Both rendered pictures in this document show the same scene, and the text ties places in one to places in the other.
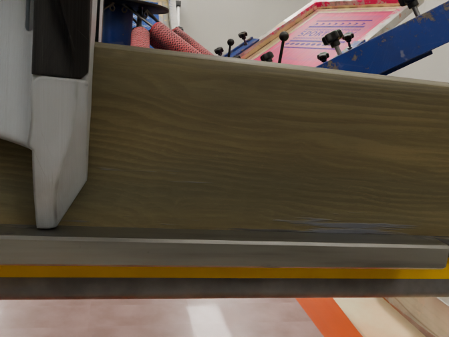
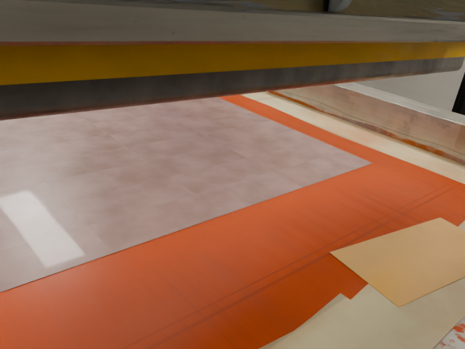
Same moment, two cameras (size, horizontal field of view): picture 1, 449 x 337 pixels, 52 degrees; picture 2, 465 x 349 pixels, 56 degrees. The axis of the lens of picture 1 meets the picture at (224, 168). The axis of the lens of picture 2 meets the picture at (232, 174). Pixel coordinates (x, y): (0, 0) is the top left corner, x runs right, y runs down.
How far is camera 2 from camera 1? 19 cm
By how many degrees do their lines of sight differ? 32
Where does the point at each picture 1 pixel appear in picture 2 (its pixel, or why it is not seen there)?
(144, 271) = (344, 59)
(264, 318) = (264, 133)
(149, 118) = not seen: outside the picture
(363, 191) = not seen: outside the picture
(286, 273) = (404, 57)
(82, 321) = (137, 158)
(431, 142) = not seen: outside the picture
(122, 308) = (156, 144)
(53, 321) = (112, 163)
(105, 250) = (377, 28)
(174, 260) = (403, 36)
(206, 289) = (369, 71)
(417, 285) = (449, 61)
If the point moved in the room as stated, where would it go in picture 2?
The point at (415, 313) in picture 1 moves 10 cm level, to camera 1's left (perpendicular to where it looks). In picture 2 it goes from (353, 113) to (277, 116)
